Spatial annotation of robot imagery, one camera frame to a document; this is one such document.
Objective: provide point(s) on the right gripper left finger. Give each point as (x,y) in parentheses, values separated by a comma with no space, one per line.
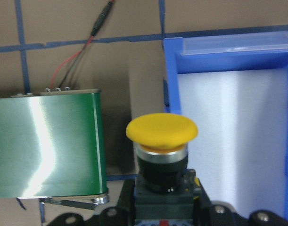
(125,205)

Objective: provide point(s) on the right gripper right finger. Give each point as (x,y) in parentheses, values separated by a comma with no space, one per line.
(201,205)

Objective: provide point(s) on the yellow push button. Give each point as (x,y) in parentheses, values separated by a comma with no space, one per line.
(163,190)

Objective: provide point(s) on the green conveyor belt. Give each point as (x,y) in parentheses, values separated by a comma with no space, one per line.
(52,147)

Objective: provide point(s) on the right blue plastic bin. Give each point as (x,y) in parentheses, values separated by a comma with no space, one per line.
(235,88)

